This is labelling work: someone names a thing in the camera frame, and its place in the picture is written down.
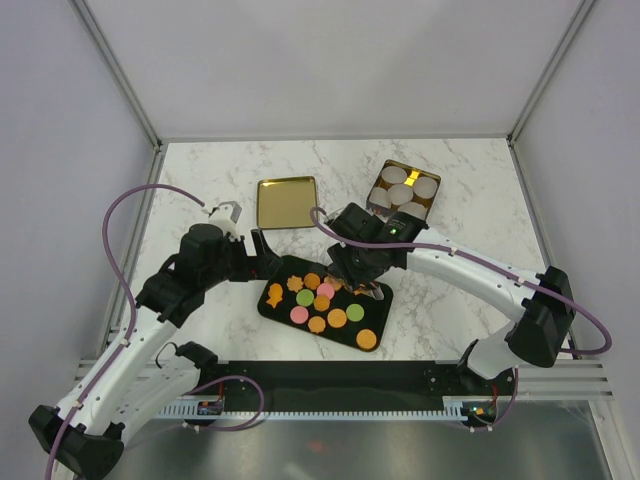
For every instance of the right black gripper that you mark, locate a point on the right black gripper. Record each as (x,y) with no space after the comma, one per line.
(339,257)

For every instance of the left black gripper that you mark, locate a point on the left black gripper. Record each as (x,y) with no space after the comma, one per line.
(264,264)

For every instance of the orange flower cookie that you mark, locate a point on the orange flower cookie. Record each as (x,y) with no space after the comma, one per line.
(295,284)

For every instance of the pink sandwich cookie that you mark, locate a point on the pink sandwich cookie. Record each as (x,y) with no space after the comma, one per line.
(299,315)
(326,289)

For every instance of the orange swirl cookie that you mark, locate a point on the orange swirl cookie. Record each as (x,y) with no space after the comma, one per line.
(321,303)

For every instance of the gold cookie tin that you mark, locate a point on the gold cookie tin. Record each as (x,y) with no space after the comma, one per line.
(412,174)

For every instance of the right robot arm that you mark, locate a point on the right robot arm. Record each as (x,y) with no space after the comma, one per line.
(536,305)

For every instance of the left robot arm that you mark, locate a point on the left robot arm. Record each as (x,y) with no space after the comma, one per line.
(88,429)

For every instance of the orange fish cookie left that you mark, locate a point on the orange fish cookie left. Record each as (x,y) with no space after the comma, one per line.
(274,295)

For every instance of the black oval tray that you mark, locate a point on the black oval tray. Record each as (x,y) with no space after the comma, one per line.
(376,311)

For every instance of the green sandwich cookie right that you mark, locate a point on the green sandwich cookie right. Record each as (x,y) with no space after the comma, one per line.
(355,312)

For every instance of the green sandwich cookie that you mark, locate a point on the green sandwich cookie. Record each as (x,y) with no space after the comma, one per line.
(305,297)
(355,312)

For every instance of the orange chip cookie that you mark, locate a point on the orange chip cookie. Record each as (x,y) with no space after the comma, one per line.
(312,281)

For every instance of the green sandwich cookie left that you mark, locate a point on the green sandwich cookie left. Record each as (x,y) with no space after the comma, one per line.
(305,297)

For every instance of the orange dotted cookie middle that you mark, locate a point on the orange dotted cookie middle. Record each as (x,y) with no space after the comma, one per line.
(337,318)

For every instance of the orange dotted cookie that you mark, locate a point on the orange dotted cookie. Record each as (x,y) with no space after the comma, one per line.
(337,318)
(366,339)

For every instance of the gold tin lid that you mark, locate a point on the gold tin lid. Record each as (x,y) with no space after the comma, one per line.
(285,203)

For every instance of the orange shell cookie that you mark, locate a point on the orange shell cookie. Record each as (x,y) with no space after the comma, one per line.
(317,324)

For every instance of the orange dotted cookie lower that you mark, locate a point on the orange dotted cookie lower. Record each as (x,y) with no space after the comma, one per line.
(366,339)

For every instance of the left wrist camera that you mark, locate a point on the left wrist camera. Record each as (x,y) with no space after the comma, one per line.
(225,216)

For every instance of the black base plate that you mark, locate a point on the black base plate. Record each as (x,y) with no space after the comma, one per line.
(348,385)

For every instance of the left aluminium frame post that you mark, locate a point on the left aluminium frame post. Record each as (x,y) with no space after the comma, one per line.
(105,51)

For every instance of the aluminium frame post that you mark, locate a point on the aluminium frame post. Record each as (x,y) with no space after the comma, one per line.
(105,51)
(569,36)

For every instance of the right aluminium frame post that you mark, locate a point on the right aluminium frame post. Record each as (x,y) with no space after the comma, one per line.
(569,36)

